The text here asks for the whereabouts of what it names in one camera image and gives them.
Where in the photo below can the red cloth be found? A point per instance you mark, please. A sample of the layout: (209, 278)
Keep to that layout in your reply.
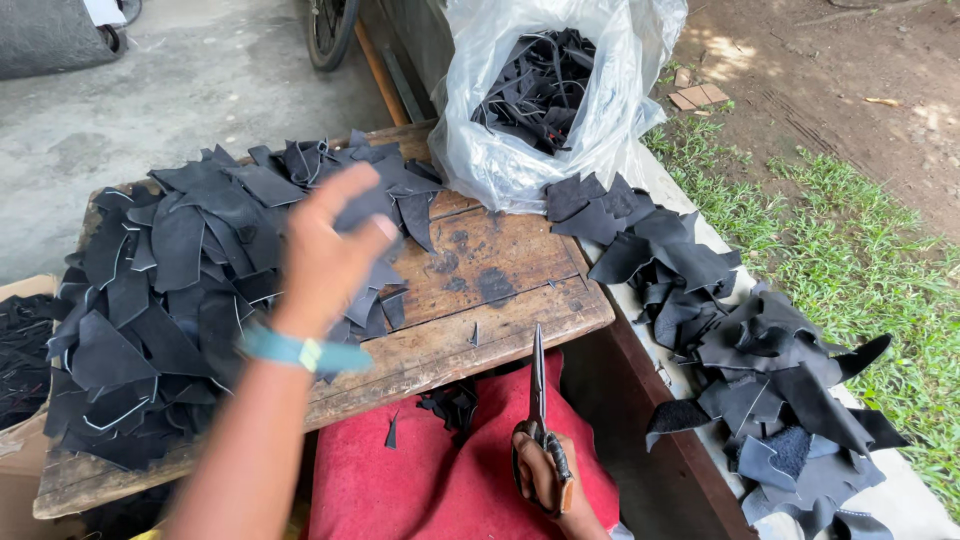
(450, 487)

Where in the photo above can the narrow black leather sliver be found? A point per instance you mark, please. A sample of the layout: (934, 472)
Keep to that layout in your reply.
(391, 433)

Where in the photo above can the brown wooden pole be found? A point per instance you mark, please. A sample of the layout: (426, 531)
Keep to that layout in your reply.
(382, 75)

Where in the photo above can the large metal scissors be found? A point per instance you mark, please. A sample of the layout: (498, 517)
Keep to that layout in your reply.
(537, 382)

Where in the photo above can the spread heap of black leather offcuts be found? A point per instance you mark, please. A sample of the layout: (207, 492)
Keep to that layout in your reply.
(757, 360)

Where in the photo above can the tiny black leather sliver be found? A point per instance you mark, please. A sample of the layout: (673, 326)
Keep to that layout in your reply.
(475, 335)

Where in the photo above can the small clump of black scraps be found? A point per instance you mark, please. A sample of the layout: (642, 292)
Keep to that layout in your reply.
(450, 406)

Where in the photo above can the tangled black leather scraps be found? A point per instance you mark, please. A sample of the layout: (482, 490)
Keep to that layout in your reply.
(540, 90)

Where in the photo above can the grey metal bar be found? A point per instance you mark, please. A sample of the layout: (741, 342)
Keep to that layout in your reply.
(403, 86)

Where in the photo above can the grey covered cart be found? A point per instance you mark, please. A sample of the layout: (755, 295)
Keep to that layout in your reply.
(45, 34)

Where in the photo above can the black strips in cardboard box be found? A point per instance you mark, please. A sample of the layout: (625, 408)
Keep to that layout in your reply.
(22, 352)

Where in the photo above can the bicycle wheel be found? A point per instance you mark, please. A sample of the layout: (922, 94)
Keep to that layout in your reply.
(330, 34)

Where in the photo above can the brown cardboard box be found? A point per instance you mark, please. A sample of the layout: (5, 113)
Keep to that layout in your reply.
(22, 457)

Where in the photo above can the worn wooden table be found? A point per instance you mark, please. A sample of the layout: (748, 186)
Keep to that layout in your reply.
(487, 251)

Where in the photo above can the clear plastic bag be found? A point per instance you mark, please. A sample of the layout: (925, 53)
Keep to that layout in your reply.
(487, 161)

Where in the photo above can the teal wristband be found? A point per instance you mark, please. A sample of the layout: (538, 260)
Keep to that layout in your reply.
(296, 351)

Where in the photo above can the person's right hand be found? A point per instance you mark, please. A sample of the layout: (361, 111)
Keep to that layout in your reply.
(544, 476)

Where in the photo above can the large pile of black leather pieces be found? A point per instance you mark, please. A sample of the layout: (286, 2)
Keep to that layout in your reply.
(161, 300)

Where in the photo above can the grey concrete ledge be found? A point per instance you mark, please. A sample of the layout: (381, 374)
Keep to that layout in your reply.
(675, 199)

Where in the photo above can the person's left hand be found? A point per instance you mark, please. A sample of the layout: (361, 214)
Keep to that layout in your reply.
(319, 270)

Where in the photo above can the person's right fingers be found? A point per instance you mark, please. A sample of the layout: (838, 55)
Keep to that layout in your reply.
(526, 469)

